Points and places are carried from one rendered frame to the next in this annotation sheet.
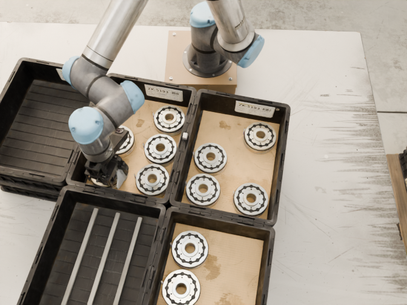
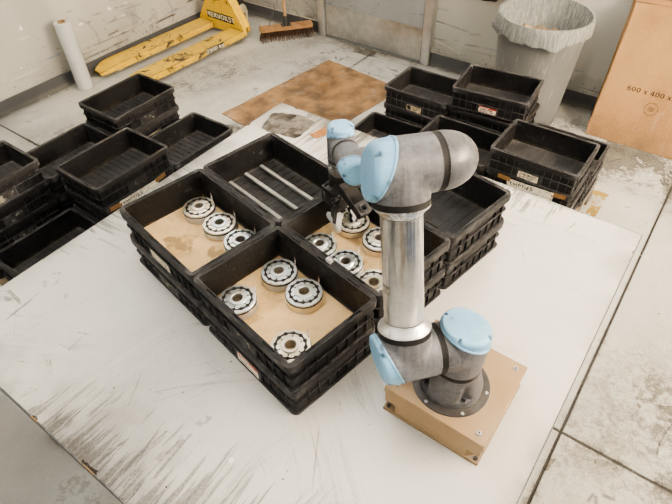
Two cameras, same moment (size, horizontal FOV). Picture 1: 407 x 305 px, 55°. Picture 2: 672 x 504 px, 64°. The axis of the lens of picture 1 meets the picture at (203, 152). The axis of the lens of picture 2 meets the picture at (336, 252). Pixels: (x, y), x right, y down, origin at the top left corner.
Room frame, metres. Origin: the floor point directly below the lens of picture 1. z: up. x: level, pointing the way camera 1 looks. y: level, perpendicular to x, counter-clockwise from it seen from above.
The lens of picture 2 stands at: (1.19, -0.74, 1.97)
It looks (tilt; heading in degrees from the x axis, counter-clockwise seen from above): 45 degrees down; 128
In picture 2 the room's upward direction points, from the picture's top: 2 degrees counter-clockwise
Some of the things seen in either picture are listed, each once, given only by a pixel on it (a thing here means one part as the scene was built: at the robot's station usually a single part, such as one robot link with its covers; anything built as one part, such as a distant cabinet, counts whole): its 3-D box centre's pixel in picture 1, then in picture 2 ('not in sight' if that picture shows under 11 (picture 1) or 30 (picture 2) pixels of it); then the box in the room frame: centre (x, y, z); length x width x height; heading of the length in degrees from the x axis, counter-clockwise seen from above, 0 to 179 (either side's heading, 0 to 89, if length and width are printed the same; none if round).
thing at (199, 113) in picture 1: (232, 160); (284, 303); (0.52, -0.09, 0.87); 0.40 x 0.30 x 0.11; 170
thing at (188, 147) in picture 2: not in sight; (191, 164); (-0.83, 0.68, 0.31); 0.40 x 0.30 x 0.34; 91
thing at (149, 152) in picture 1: (160, 148); (345, 262); (0.56, 0.13, 0.86); 0.10 x 0.10 x 0.01
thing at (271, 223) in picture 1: (233, 152); (283, 291); (0.52, -0.09, 0.92); 0.40 x 0.30 x 0.02; 170
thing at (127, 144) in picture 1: (117, 139); (379, 239); (0.58, 0.27, 0.86); 0.10 x 0.10 x 0.01
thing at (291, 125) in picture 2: not in sight; (286, 123); (-0.24, 0.80, 0.71); 0.22 x 0.19 x 0.01; 1
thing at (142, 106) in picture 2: not in sight; (138, 132); (-1.24, 0.68, 0.37); 0.40 x 0.30 x 0.45; 91
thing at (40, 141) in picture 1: (46, 124); (429, 201); (0.62, 0.50, 0.87); 0.40 x 0.30 x 0.11; 170
